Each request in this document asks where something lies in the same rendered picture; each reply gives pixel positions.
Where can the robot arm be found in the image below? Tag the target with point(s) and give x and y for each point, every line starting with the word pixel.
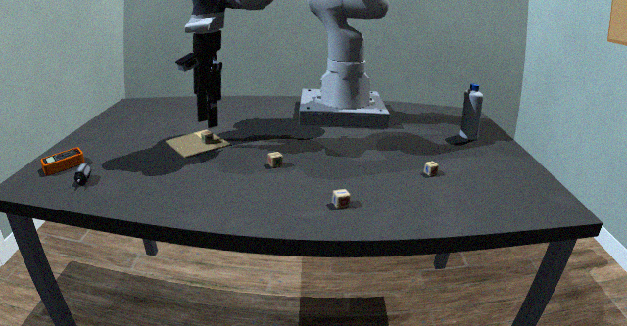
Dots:
pixel 344 85

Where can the grey bottle with blue cap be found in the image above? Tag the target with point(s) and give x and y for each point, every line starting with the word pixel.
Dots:
pixel 471 114

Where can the beige mat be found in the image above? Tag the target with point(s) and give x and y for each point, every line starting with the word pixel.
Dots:
pixel 192 145

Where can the orange digital multimeter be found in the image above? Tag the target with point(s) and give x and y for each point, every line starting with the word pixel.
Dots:
pixel 62 161

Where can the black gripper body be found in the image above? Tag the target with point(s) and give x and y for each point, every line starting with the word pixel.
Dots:
pixel 209 44

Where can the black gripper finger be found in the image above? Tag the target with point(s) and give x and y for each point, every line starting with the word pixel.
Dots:
pixel 201 91
pixel 213 85

